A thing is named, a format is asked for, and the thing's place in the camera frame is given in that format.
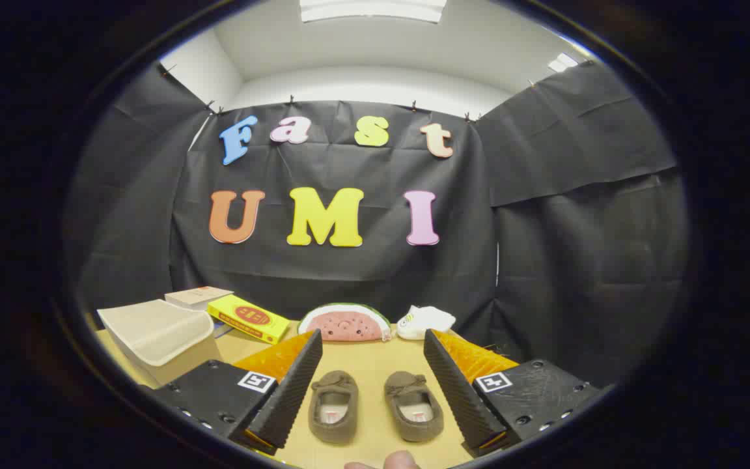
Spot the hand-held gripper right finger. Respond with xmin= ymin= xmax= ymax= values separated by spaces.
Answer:
xmin=423 ymin=329 xmax=604 ymax=457

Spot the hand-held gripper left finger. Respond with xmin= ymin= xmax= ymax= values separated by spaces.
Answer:
xmin=137 ymin=329 xmax=324 ymax=457

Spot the brown fuzzy shoe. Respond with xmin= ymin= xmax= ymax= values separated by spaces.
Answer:
xmin=384 ymin=371 xmax=445 ymax=444
xmin=308 ymin=370 xmax=360 ymax=446

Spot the beige fabric storage box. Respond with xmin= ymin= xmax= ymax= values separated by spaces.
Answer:
xmin=97 ymin=300 xmax=223 ymax=386

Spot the white plush toy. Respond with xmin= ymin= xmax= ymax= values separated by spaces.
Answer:
xmin=396 ymin=305 xmax=456 ymax=341

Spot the yellow book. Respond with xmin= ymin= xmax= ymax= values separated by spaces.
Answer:
xmin=206 ymin=294 xmax=291 ymax=345

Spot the watermelon slice plush toy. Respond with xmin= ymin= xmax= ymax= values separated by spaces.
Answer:
xmin=298 ymin=302 xmax=393 ymax=343

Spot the beige book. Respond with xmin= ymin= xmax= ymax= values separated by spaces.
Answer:
xmin=165 ymin=286 xmax=234 ymax=311

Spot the large ceiling light panel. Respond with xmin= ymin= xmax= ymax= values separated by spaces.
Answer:
xmin=299 ymin=0 xmax=447 ymax=24

